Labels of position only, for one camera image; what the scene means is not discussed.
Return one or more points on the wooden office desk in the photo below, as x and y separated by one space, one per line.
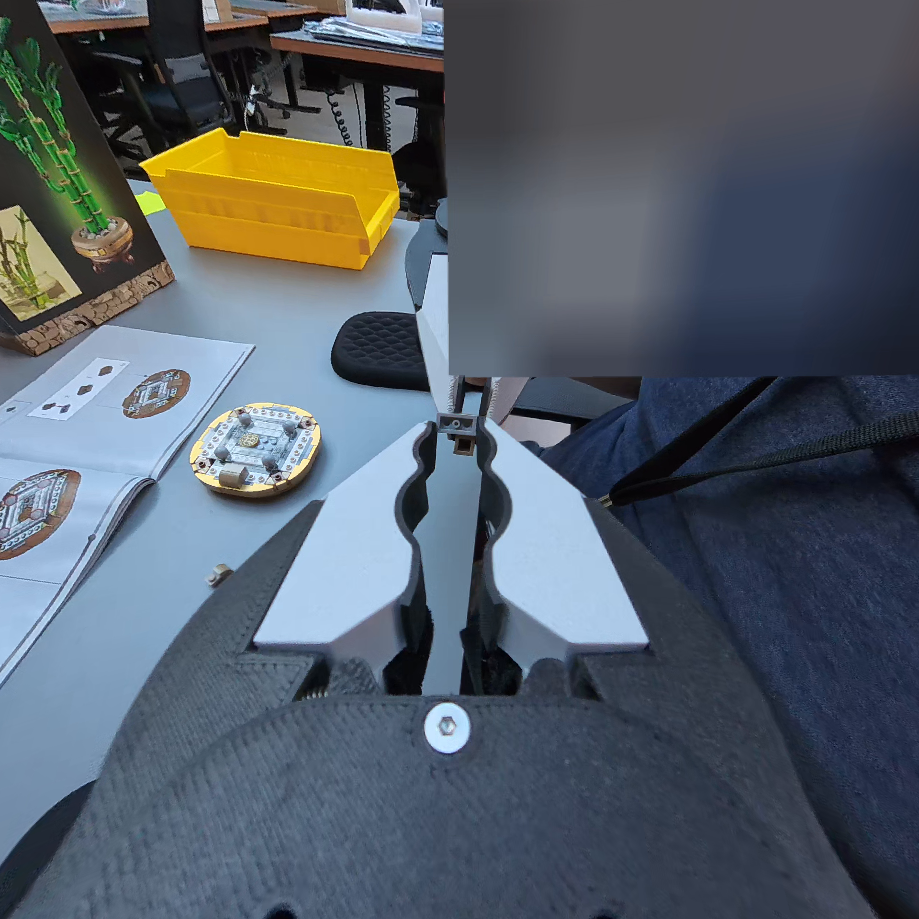
108 21
359 54

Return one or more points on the papers on desk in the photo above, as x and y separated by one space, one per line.
373 32

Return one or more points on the yellow sticky note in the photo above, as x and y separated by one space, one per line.
151 203

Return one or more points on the small dark grey lego piece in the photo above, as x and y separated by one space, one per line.
457 426

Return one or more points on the blue hooded sweatshirt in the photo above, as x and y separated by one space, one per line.
790 646

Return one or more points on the black office chair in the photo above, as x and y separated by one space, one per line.
183 79

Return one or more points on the black quilted wrist rest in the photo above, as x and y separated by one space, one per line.
380 352

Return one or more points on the black bamboo lego set box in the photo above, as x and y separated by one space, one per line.
64 179

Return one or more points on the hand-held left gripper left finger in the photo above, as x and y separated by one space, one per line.
337 567

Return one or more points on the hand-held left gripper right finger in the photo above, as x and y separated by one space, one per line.
567 574

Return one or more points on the open lego instruction booklet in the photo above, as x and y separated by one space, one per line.
86 445

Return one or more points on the round lego base build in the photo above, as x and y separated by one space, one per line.
255 449

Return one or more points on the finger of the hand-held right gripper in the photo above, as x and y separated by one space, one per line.
434 330

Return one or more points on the small tan lego piece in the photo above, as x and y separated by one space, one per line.
219 574

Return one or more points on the yellow plastic bin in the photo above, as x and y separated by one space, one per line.
273 208

